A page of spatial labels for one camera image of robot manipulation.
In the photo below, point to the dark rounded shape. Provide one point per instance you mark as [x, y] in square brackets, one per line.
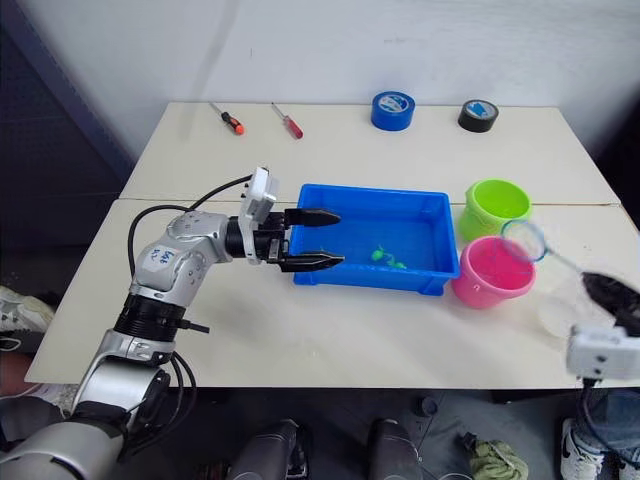
[270, 452]

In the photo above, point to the blue plastic tub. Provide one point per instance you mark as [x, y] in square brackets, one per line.
[350, 281]

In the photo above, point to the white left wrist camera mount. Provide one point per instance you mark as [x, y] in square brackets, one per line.
[260, 200]

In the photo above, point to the pink plastic bucket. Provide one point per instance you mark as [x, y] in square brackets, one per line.
[480, 290]

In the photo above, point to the blue tape roll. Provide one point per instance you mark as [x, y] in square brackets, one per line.
[392, 112]

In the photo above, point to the light green toy fish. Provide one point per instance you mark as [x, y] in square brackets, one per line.
[378, 255]

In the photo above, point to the worn white sneaker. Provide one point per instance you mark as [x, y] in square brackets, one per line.
[22, 312]

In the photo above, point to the clear plastic cup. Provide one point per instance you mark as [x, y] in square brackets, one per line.
[555, 316]

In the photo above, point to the green plastic bucket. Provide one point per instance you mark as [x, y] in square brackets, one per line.
[480, 220]

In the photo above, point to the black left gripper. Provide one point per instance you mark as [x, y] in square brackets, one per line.
[272, 237]

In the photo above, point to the small blue-rimmed fish net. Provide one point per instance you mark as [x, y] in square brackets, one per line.
[560, 259]

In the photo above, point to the black tape roll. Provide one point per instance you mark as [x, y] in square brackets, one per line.
[477, 117]

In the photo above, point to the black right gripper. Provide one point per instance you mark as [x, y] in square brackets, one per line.
[631, 316]

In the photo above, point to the blue jeans leg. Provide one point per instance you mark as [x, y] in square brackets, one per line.
[617, 430]

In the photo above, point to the crumpled green cloth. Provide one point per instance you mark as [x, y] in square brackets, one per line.
[497, 462]

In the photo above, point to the white sneaker black swoosh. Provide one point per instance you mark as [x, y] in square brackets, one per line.
[575, 452]

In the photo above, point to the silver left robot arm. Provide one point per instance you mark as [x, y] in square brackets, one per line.
[165, 252]

